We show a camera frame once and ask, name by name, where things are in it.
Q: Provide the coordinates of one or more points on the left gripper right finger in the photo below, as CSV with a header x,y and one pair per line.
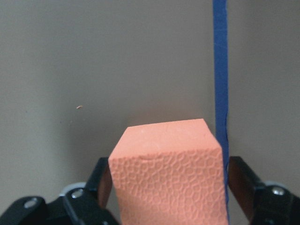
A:
x,y
263,203

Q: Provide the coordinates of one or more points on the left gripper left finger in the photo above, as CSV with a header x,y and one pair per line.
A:
x,y
87,205

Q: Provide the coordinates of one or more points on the orange foam cube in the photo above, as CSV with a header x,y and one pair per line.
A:
x,y
169,173

